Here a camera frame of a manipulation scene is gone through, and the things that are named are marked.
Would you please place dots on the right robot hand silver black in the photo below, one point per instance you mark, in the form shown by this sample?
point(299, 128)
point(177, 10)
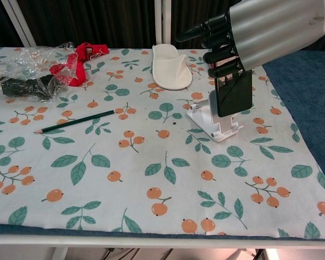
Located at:
point(273, 32)

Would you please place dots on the black smartphone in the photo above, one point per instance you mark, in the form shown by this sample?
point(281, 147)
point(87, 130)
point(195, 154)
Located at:
point(235, 94)

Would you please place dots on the white folding phone stand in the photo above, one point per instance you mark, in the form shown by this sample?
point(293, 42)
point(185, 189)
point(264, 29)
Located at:
point(203, 119)

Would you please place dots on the white disposable slipper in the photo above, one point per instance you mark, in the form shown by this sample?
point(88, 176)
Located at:
point(168, 70)

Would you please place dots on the dark pleated curtain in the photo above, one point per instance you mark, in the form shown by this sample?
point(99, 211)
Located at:
point(97, 19)

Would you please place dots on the red fabric ribbon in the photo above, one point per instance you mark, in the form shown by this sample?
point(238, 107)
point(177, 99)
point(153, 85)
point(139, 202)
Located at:
point(80, 69)

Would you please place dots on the orange fruit print tablecloth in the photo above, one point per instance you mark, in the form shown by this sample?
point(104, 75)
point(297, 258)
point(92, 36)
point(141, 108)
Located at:
point(124, 168)

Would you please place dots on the dark green pencil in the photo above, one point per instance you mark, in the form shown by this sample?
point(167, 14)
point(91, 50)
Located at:
point(75, 121)

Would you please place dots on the clear crumpled plastic bag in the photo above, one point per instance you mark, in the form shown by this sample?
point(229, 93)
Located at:
point(24, 61)

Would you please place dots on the dark green bundle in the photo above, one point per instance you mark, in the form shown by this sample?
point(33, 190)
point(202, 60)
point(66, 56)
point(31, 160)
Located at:
point(19, 88)

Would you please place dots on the white table leg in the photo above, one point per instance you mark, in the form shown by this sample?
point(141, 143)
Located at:
point(60, 254)

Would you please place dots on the white upright frame post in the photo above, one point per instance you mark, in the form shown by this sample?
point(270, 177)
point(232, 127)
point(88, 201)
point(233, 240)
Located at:
point(162, 21)

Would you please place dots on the white table edge rail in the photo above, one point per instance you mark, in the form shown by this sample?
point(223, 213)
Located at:
point(151, 241)

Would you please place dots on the white slanted frame post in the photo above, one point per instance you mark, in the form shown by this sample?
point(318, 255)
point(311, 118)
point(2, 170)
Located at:
point(19, 21)

